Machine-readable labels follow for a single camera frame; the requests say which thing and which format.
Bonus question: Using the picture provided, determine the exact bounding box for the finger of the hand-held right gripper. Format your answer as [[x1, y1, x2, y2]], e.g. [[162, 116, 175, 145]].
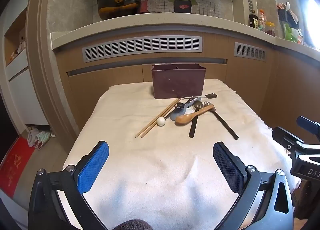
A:
[[272, 126, 305, 155], [297, 116, 320, 143]]

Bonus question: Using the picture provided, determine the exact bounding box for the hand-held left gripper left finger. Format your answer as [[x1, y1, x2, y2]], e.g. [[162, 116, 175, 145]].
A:
[[28, 141, 110, 230]]

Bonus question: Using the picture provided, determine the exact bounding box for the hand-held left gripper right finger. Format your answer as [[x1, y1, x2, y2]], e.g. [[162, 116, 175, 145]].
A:
[[212, 141, 294, 230]]

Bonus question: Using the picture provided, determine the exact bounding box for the light wooden spoon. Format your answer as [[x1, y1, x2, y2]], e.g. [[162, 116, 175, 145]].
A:
[[175, 105, 215, 126]]

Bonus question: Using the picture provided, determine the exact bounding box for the grey-blue plastic spoon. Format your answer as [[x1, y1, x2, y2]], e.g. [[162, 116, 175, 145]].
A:
[[171, 98, 202, 121]]

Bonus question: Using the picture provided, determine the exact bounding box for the metal spoon with white ball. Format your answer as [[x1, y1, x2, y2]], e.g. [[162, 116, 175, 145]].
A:
[[157, 103, 187, 127]]

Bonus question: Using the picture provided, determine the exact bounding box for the maroon plastic utensil holder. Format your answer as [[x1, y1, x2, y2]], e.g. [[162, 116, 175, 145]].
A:
[[151, 64, 206, 99]]

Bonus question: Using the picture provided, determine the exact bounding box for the cream table cloth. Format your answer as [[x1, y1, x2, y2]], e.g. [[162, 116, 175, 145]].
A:
[[62, 78, 300, 230]]

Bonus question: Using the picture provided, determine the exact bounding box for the pair of slippers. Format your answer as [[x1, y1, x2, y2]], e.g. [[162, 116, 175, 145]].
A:
[[27, 126, 52, 149]]

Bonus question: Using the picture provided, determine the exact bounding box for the wooden chopstick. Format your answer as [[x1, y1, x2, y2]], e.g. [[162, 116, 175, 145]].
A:
[[141, 100, 180, 138], [135, 98, 178, 137]]

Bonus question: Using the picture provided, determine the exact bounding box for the small metal shovel spoon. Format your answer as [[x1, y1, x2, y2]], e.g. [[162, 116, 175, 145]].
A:
[[179, 93, 218, 100]]

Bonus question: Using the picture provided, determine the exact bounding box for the red floor mat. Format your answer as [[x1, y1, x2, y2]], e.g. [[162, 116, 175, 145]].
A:
[[0, 137, 35, 198]]

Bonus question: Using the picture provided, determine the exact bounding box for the green packet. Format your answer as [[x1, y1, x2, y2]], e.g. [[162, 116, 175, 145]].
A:
[[284, 25, 303, 44]]

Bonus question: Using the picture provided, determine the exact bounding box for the small grey vent grille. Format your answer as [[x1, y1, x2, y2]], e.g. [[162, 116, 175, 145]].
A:
[[234, 42, 267, 61]]

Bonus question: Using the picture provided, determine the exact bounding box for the red jar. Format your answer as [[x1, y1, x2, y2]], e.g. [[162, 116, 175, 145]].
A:
[[265, 21, 276, 37]]

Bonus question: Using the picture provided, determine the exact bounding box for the white cabinet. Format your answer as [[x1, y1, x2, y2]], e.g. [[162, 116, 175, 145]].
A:
[[4, 8, 52, 132]]

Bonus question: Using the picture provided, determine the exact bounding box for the black storage basket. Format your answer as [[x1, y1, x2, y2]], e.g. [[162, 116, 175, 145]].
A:
[[277, 2, 299, 28]]

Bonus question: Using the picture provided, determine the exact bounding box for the orange drink bottle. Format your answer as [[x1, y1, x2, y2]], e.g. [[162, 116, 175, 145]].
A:
[[259, 9, 266, 31]]

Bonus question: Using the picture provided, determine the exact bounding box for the large grey vent grille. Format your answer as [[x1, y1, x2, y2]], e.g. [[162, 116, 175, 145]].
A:
[[82, 36, 203, 64]]

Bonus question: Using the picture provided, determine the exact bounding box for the black wok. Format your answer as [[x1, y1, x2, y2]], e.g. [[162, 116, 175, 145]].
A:
[[97, 0, 143, 19]]

